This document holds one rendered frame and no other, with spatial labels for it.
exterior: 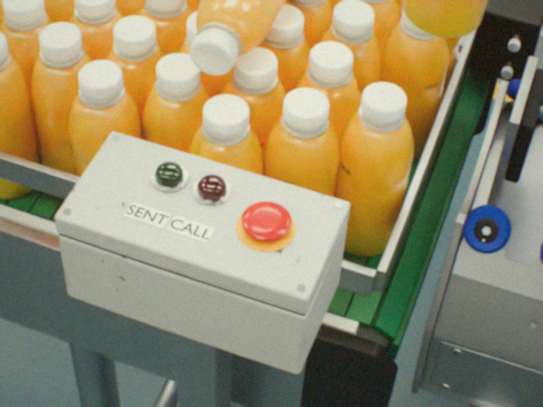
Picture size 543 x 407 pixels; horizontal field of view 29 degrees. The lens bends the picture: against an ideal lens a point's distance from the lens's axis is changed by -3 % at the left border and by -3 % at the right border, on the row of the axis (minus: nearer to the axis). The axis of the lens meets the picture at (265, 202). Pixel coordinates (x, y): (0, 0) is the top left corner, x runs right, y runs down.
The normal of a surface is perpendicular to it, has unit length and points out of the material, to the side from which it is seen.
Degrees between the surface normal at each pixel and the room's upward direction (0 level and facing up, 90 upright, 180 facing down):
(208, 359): 90
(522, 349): 71
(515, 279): 52
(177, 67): 0
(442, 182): 30
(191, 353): 90
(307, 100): 0
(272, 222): 0
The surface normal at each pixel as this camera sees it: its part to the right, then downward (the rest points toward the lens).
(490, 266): -0.25, 0.13
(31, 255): -0.35, 0.69
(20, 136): 0.71, 0.54
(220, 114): 0.04, -0.66
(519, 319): -0.32, 0.43
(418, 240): 0.50, -0.44
